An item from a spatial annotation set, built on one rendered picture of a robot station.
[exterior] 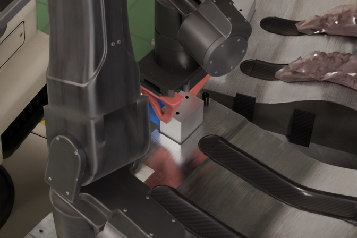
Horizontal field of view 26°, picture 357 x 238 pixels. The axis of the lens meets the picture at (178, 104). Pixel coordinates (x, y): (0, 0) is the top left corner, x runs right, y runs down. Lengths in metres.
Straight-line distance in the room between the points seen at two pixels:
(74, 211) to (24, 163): 1.17
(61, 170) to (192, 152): 0.42
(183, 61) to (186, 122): 0.11
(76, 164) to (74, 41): 0.10
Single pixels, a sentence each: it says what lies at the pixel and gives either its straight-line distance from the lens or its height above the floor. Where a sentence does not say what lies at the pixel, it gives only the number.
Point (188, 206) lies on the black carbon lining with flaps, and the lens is 0.99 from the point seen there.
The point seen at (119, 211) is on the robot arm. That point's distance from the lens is 0.64.
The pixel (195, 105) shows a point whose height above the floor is 0.93.
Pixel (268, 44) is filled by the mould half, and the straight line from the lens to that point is 1.24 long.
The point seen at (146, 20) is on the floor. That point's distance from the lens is 2.58.
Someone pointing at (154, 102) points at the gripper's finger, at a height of 0.95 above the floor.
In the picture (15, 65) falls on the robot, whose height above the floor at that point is 0.80.
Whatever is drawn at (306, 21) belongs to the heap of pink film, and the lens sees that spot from 1.26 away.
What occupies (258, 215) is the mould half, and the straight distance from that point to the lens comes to 0.99.
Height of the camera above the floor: 1.69
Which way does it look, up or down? 47 degrees down
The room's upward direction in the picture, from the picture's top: straight up
